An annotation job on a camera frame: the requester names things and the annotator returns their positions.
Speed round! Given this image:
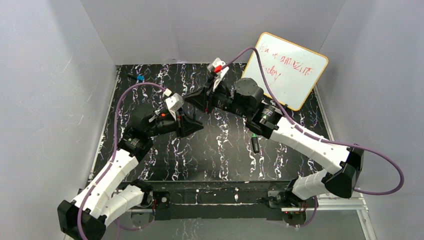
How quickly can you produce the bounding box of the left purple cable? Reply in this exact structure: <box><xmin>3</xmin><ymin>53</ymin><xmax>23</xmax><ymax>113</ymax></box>
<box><xmin>76</xmin><ymin>82</ymin><xmax>168</xmax><ymax>240</ymax></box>

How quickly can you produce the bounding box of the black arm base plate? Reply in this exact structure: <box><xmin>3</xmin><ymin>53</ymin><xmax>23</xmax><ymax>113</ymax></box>
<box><xmin>77</xmin><ymin>180</ymin><xmax>319</xmax><ymax>221</ymax></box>

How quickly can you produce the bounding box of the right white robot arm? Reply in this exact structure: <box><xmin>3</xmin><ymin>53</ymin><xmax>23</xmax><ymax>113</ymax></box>
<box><xmin>185</xmin><ymin>78</ymin><xmax>364</xmax><ymax>203</ymax></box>

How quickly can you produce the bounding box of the blue capped black marker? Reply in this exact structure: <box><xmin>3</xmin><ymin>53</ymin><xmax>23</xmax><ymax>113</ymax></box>
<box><xmin>127</xmin><ymin>73</ymin><xmax>145</xmax><ymax>82</ymax></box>

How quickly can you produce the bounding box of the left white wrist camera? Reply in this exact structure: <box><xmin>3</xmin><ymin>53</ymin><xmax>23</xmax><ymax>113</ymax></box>
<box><xmin>163</xmin><ymin>88</ymin><xmax>184</xmax><ymax>121</ymax></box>

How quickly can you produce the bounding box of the green tipped black highlighter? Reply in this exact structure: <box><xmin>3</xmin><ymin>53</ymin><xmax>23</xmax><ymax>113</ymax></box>
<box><xmin>250</xmin><ymin>133</ymin><xmax>260</xmax><ymax>154</ymax></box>

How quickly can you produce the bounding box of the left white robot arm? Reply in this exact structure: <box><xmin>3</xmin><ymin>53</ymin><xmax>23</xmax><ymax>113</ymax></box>
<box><xmin>57</xmin><ymin>110</ymin><xmax>204</xmax><ymax>240</ymax></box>

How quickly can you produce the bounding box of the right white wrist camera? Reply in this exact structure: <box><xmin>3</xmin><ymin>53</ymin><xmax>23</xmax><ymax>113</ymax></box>
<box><xmin>207</xmin><ymin>57</ymin><xmax>229</xmax><ymax>92</ymax></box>

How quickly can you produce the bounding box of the yellow framed whiteboard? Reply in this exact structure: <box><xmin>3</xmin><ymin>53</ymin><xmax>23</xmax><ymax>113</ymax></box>
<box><xmin>242</xmin><ymin>32</ymin><xmax>329</xmax><ymax>111</ymax></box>

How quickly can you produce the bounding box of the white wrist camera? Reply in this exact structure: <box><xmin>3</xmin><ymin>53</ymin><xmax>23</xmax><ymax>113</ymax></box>
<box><xmin>163</xmin><ymin>88</ymin><xmax>184</xmax><ymax>121</ymax></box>
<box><xmin>207</xmin><ymin>57</ymin><xmax>229</xmax><ymax>92</ymax></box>

